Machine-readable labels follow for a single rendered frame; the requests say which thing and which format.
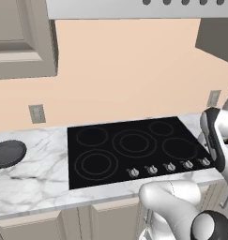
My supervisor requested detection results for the beige base cupboard door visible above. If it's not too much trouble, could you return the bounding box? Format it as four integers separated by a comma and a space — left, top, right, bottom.
89, 197, 143, 240
198, 182, 228, 215
0, 210, 67, 240

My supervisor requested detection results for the black frying pan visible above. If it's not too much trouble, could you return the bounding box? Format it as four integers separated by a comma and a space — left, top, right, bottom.
0, 139, 27, 176

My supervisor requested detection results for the grey range hood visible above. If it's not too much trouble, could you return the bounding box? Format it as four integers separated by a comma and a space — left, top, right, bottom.
45, 0, 228, 21

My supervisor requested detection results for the black hob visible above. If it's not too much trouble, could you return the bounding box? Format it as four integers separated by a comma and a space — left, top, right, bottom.
67, 115, 219, 190

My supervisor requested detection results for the beige wall cupboard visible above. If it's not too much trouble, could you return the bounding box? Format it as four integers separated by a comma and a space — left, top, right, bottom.
0, 0, 59, 81

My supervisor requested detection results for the silver hob knob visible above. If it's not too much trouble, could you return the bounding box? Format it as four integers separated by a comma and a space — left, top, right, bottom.
162, 162, 177, 173
197, 157, 212, 168
144, 165, 160, 176
180, 159, 195, 171
127, 167, 141, 179

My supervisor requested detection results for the grey wall socket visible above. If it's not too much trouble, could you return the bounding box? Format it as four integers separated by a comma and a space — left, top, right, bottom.
206, 89, 222, 108
28, 104, 47, 125

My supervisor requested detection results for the grey-brown wall cupboard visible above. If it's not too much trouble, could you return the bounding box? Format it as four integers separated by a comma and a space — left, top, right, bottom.
194, 18, 228, 66

